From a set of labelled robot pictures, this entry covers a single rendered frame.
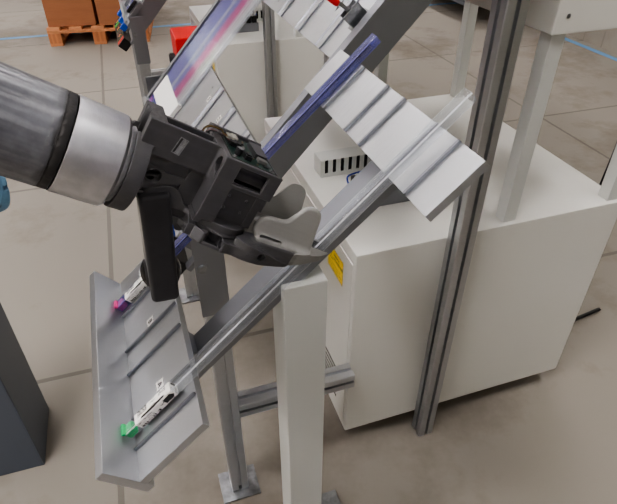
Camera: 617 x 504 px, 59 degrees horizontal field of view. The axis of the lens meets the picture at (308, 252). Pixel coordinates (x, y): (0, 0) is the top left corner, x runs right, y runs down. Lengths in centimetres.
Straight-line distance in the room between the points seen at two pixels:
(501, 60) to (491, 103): 7
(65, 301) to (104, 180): 164
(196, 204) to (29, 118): 13
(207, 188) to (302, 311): 31
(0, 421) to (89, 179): 111
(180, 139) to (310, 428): 59
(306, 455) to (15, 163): 69
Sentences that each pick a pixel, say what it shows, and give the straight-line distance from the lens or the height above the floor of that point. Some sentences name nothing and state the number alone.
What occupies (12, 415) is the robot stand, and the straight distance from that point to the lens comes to 146.
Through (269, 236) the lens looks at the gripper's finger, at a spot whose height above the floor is 97.
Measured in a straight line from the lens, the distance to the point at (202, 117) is 116.
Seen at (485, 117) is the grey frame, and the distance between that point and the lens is 98.
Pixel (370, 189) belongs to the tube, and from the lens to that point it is 53.
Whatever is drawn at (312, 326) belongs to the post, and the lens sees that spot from 73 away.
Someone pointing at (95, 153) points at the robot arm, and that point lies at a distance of 41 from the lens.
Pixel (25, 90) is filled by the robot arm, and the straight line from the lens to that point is 42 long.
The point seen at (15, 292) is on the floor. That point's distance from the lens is 216.
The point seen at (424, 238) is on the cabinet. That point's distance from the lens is 112.
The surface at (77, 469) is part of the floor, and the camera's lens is 158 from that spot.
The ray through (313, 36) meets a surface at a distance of 98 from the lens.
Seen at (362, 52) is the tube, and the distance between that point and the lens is 71.
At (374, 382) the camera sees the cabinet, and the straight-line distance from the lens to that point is 135.
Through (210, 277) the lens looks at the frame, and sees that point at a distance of 92.
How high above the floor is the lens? 125
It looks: 37 degrees down
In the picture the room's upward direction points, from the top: straight up
